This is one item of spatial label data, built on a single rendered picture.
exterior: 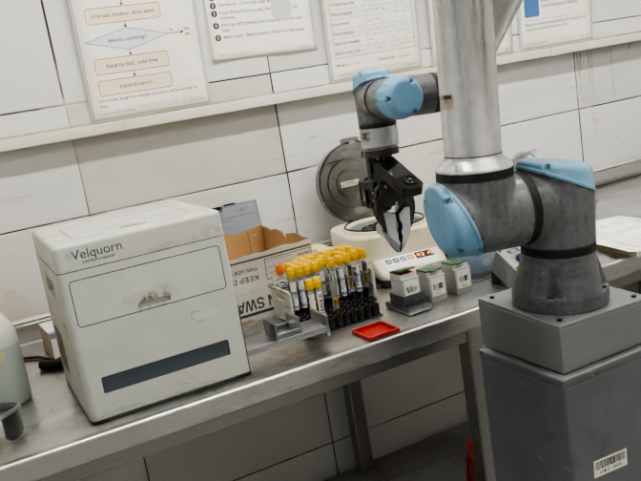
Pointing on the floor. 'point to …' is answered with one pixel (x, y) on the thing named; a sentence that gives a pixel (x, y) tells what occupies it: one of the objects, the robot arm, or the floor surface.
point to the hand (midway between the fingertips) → (400, 246)
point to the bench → (296, 385)
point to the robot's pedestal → (564, 418)
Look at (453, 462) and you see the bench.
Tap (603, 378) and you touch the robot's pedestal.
